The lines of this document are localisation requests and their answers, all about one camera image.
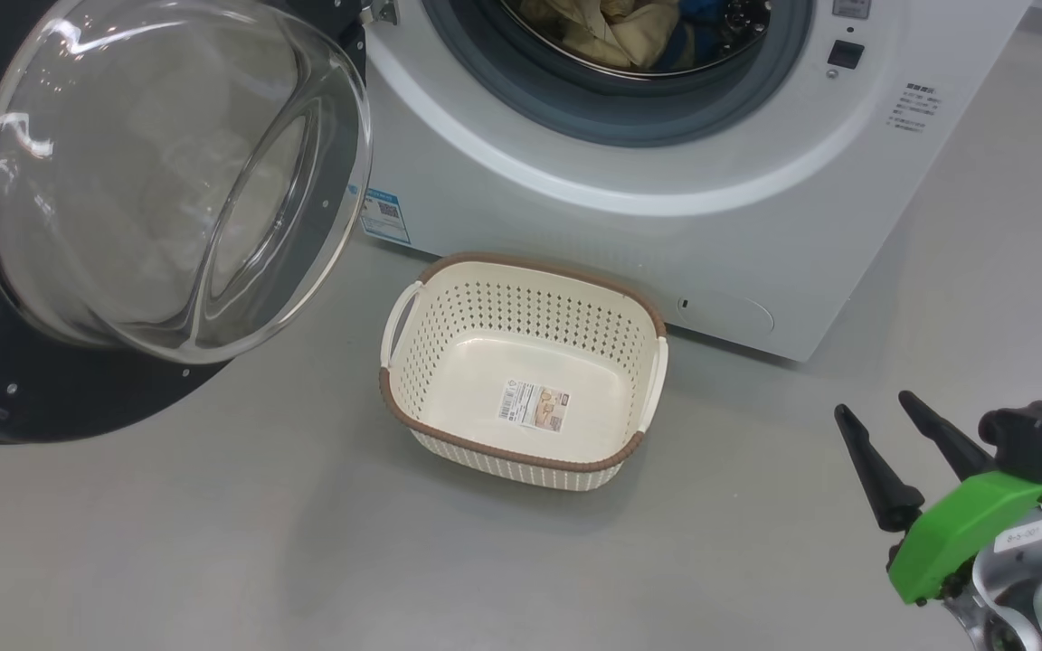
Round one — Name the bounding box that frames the blue white energy label sticker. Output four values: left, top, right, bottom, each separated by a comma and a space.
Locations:
360, 187, 413, 247

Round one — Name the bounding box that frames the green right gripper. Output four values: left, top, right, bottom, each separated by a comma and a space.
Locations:
835, 391, 1042, 607

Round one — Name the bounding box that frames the clear glass door window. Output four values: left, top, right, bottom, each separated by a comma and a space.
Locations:
0, 0, 373, 364

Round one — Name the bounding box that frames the grey rubber door gasket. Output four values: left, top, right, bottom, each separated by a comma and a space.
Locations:
420, 0, 816, 147

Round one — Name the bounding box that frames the white front-load washing machine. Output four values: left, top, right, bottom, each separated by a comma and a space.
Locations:
340, 0, 1033, 363

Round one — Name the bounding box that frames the cream perforated laundry basket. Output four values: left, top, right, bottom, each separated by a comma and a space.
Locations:
379, 251, 669, 492

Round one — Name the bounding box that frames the black round washing machine door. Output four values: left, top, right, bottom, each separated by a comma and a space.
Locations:
0, 0, 375, 446

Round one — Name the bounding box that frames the black text warning label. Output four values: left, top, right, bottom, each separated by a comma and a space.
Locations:
886, 81, 943, 135

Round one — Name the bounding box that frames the perforated steel washer drum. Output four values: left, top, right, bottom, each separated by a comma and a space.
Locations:
496, 0, 773, 80

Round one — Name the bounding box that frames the basket product label sticker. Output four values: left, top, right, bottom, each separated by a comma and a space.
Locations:
497, 380, 572, 433

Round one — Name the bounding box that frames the cream garment with egg print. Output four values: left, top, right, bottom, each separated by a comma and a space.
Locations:
566, 0, 728, 71

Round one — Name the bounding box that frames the white drain filter cover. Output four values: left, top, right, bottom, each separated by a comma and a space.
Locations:
677, 291, 775, 337

